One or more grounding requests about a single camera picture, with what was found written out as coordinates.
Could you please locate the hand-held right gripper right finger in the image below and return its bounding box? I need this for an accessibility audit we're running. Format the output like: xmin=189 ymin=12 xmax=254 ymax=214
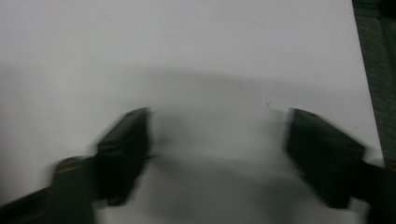
xmin=284 ymin=107 xmax=367 ymax=209

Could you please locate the dark curtain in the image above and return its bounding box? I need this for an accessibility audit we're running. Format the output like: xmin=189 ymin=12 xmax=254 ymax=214
xmin=351 ymin=0 xmax=396 ymax=171

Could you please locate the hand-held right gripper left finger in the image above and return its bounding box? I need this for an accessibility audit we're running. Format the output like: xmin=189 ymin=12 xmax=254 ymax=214
xmin=94 ymin=106 xmax=154 ymax=207

